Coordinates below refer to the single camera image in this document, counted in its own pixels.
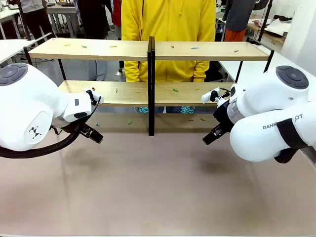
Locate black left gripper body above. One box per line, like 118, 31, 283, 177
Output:
78, 122, 91, 136

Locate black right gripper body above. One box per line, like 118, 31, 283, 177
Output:
213, 98, 234, 132

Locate person's right forearm yellow sleeve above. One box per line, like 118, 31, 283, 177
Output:
124, 60, 142, 83

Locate person's left forearm yellow sleeve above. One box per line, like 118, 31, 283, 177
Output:
192, 60, 210, 83

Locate white side table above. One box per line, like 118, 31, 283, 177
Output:
219, 50, 293, 83
0, 33, 54, 66

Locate person grey sweater orange trousers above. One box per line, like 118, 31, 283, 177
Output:
222, 0, 259, 42

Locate white paper sheet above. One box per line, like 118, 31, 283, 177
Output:
263, 17, 293, 38

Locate black stand pole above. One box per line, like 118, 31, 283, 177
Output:
246, 0, 274, 45

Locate person in yellow hoodie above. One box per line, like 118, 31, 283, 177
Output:
120, 0, 217, 114

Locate person in black coat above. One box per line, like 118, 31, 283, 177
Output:
77, 0, 111, 40

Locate white lab bench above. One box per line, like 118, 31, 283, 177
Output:
47, 2, 82, 38
0, 8, 21, 40

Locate person in red top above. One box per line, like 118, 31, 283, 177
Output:
111, 0, 123, 40

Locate person in dark trousers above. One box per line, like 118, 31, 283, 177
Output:
19, 0, 54, 40

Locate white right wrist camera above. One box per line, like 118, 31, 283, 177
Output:
200, 87, 231, 105

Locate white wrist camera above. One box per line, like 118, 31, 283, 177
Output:
84, 88, 105, 105
200, 87, 231, 105

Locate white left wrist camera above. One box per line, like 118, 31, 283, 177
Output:
84, 88, 105, 105

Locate wooden shelf unit black frame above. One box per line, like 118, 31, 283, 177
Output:
151, 37, 275, 137
24, 36, 152, 137

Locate black strap on arm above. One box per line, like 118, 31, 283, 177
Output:
273, 118, 309, 164

